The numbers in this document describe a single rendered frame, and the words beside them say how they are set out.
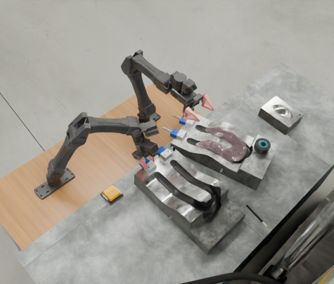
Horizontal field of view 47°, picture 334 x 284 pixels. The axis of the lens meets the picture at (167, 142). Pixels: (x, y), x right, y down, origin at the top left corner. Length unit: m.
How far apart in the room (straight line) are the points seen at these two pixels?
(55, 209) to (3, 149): 1.38
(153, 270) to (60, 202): 0.55
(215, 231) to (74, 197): 0.69
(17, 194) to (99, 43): 2.31
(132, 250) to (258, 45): 2.93
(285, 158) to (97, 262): 1.13
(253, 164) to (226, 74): 1.92
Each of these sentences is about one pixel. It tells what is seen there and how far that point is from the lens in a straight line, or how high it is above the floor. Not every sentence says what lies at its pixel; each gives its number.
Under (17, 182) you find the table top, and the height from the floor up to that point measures 0.80.
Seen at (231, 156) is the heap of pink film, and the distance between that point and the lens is 2.00.
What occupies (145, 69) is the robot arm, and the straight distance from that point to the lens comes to 1.86.
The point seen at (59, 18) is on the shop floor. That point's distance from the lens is 4.34.
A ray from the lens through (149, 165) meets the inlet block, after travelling 1.87.
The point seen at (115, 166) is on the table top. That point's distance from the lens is 2.01.
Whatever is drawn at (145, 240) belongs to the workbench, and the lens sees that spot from 1.81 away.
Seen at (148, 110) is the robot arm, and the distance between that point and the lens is 2.05.
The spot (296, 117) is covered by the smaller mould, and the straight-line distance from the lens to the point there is 2.33.
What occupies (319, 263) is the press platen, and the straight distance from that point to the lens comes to 1.68.
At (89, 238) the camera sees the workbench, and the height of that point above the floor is 0.80.
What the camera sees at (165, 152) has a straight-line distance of 1.92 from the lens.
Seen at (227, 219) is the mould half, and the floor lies 0.86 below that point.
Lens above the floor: 2.47
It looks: 52 degrees down
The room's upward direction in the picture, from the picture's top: 7 degrees clockwise
